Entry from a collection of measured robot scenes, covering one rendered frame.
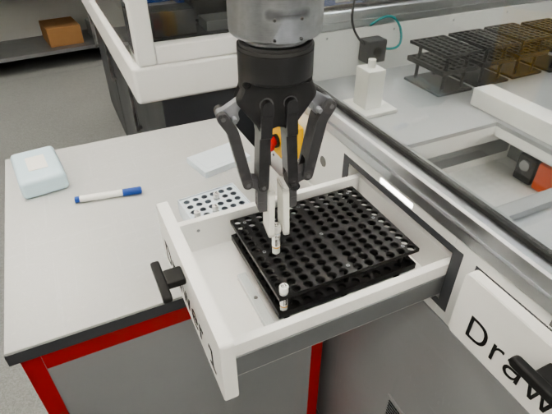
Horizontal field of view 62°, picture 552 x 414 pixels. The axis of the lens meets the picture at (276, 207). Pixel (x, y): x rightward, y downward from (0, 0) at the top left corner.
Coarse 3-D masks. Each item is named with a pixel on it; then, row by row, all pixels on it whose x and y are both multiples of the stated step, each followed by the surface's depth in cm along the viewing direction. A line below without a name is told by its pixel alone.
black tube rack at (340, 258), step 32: (352, 192) 77; (256, 224) 70; (320, 224) 75; (352, 224) 70; (384, 224) 70; (288, 256) 65; (320, 256) 64; (352, 256) 64; (384, 256) 64; (320, 288) 63; (352, 288) 64
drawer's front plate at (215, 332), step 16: (160, 208) 68; (160, 224) 71; (176, 224) 65; (176, 240) 62; (176, 256) 63; (192, 256) 60; (192, 272) 58; (192, 288) 56; (208, 288) 55; (192, 304) 60; (208, 304) 53; (192, 320) 65; (208, 320) 52; (208, 336) 54; (224, 336) 50; (208, 352) 58; (224, 352) 49; (224, 368) 51; (224, 384) 53
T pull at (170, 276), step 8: (152, 264) 61; (160, 272) 60; (168, 272) 60; (176, 272) 60; (160, 280) 59; (168, 280) 59; (176, 280) 59; (184, 280) 59; (160, 288) 58; (168, 288) 58; (168, 296) 57
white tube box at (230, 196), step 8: (232, 184) 97; (200, 192) 94; (208, 192) 95; (224, 192) 95; (232, 192) 95; (240, 192) 94; (184, 200) 92; (192, 200) 92; (200, 200) 92; (208, 200) 93; (216, 200) 92; (224, 200) 92; (232, 200) 92; (240, 200) 93; (248, 200) 92; (184, 208) 90; (192, 208) 92; (200, 208) 91; (208, 208) 90; (224, 208) 91; (184, 216) 91; (192, 216) 88
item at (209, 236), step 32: (320, 192) 79; (192, 224) 71; (224, 224) 74; (416, 224) 71; (224, 256) 73; (416, 256) 72; (448, 256) 65; (224, 288) 68; (256, 288) 68; (384, 288) 60; (416, 288) 63; (224, 320) 63; (256, 320) 63; (288, 320) 56; (320, 320) 58; (352, 320) 60; (256, 352) 55; (288, 352) 58
